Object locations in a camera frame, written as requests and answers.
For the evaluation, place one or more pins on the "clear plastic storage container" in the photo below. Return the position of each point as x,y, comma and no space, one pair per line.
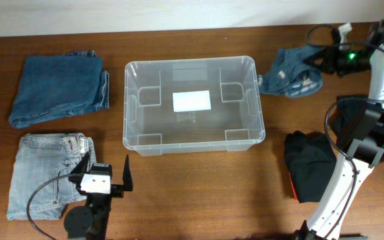
234,123

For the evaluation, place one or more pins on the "black garment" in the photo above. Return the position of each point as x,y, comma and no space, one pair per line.
345,113
311,162

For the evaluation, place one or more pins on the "red item under garment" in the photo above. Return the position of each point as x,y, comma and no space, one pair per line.
293,189

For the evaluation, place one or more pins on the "dark blue folded jeans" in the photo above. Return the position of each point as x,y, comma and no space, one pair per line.
56,86

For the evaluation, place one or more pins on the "small blue denim shorts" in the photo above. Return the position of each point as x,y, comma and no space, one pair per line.
290,76

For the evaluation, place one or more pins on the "light blue folded jeans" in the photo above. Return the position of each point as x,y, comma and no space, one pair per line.
42,157

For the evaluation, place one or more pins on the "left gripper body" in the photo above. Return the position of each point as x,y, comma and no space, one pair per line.
116,191

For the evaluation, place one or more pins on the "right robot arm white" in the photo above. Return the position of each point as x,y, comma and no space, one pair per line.
360,145

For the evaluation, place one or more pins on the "white label in container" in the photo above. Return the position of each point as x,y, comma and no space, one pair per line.
191,101

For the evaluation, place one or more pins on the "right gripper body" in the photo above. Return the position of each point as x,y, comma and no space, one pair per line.
346,59

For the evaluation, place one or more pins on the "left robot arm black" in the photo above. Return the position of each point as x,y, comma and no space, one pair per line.
89,221

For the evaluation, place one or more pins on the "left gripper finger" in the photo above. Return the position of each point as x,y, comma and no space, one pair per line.
127,177
80,169

